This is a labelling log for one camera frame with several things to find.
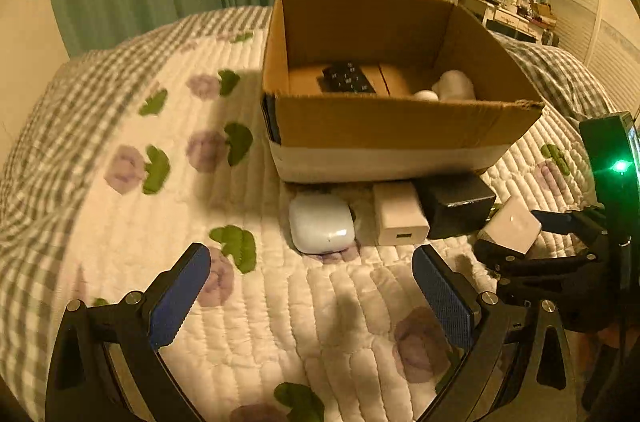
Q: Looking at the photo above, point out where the white cube charger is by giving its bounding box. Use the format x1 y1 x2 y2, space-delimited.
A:
477 196 543 258

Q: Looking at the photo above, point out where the white round cup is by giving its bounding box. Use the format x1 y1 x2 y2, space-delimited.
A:
436 70 476 101

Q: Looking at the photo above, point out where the white earbud case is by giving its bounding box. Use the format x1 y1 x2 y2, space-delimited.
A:
288 193 356 255

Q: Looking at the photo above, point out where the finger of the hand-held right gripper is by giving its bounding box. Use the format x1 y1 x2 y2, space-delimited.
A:
473 237 602 304
531 203 609 236

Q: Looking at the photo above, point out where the black remote control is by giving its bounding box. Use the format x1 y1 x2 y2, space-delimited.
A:
321 61 377 94

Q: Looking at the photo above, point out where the white rectangular power adapter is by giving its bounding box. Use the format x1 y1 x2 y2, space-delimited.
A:
372 181 431 247

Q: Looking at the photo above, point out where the white slatted closet door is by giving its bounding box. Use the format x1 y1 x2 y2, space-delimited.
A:
549 0 640 103

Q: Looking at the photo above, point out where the black rectangular box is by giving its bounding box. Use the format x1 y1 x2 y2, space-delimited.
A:
415 173 497 240

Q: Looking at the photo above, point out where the brown cardboard box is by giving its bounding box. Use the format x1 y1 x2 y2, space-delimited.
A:
260 0 546 184

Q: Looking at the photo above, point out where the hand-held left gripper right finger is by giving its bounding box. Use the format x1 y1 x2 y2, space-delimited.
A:
411 245 581 422

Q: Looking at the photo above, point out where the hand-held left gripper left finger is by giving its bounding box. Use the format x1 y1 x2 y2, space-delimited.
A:
46 243 213 422

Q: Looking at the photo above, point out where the white dresser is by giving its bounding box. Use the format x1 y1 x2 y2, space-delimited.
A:
462 0 558 47

